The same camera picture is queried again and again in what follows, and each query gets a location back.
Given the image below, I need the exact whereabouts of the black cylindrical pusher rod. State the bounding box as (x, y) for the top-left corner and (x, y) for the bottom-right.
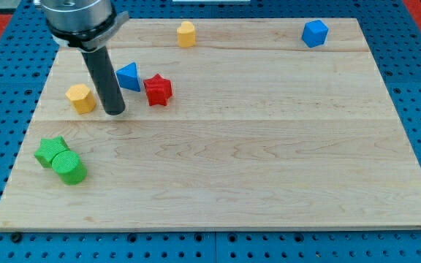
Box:
(82, 47), (126, 115)

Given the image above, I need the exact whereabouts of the red star block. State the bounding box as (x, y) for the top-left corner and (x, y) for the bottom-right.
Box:
(143, 74), (172, 106)

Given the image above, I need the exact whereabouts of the green star block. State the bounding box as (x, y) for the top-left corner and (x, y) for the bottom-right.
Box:
(34, 136), (69, 168)

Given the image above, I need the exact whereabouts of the blue triangle block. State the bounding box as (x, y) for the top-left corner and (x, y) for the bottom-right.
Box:
(116, 62), (140, 92)

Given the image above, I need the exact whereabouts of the yellow hexagon block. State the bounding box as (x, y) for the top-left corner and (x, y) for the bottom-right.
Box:
(65, 84), (96, 114)

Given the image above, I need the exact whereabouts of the yellow heart block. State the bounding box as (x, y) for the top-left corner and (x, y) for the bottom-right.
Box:
(177, 20), (196, 48)

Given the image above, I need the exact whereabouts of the green cylinder block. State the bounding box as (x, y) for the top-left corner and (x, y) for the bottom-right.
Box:
(52, 150), (87, 185)

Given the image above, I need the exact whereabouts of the light wooden board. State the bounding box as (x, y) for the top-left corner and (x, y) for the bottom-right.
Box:
(0, 18), (421, 232)

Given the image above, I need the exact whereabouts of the blue cube block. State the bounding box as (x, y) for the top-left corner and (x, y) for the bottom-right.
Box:
(302, 20), (329, 47)

